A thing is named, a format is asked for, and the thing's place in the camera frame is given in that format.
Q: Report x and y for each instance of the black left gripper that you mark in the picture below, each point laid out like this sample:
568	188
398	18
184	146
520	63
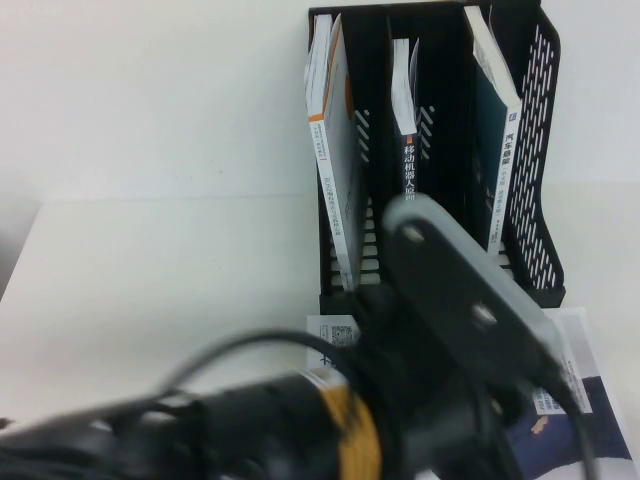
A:
450	410

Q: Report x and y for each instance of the car suspension book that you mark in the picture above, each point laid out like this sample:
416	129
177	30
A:
507	165

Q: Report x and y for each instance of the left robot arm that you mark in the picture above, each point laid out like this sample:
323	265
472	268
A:
200	435

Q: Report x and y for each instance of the dark blue robot book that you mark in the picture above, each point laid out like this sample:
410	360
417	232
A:
411	165

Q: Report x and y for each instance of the white book with orange spine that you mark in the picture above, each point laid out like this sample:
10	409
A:
340	150

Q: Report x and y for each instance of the black mesh book stand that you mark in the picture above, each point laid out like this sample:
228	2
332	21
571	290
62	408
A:
445	125

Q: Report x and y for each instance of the yellow tape band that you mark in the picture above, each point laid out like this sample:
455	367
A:
350	415

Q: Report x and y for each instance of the magazine with man in suit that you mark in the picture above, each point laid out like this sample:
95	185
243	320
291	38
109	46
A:
610	425

